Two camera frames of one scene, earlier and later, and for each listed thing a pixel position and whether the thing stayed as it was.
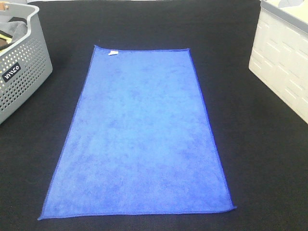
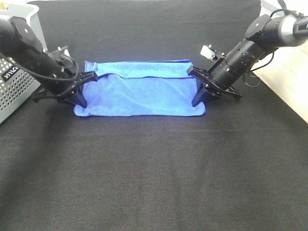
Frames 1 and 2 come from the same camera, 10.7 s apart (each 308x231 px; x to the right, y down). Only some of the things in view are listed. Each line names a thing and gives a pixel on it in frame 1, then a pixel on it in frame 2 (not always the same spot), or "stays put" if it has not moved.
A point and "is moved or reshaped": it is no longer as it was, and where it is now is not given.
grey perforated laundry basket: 25,61 stays put
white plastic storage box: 279,54 stays put
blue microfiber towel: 142,143 is moved or reshaped
